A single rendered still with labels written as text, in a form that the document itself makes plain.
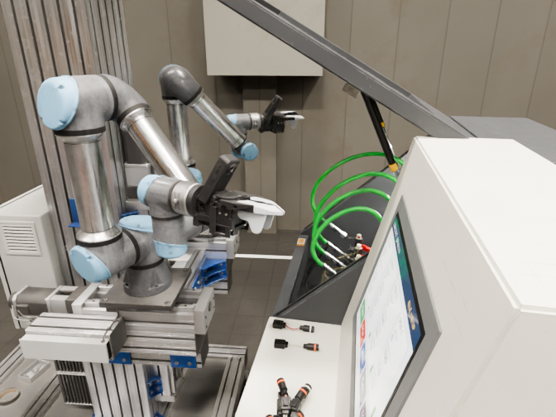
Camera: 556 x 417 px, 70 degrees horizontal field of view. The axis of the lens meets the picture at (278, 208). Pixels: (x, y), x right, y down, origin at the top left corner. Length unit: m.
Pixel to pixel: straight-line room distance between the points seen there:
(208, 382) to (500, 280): 1.88
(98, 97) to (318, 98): 2.92
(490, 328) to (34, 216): 1.39
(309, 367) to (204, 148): 3.16
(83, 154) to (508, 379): 0.96
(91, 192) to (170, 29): 3.01
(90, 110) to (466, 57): 3.40
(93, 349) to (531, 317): 1.17
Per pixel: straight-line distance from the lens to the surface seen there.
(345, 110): 3.83
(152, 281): 1.30
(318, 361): 1.13
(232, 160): 0.80
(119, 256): 1.18
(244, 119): 1.83
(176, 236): 0.95
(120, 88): 1.12
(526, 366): 0.42
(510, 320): 0.39
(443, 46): 3.94
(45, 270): 1.63
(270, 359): 1.13
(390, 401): 0.61
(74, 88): 1.05
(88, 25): 1.36
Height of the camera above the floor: 1.74
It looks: 22 degrees down
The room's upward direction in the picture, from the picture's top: straight up
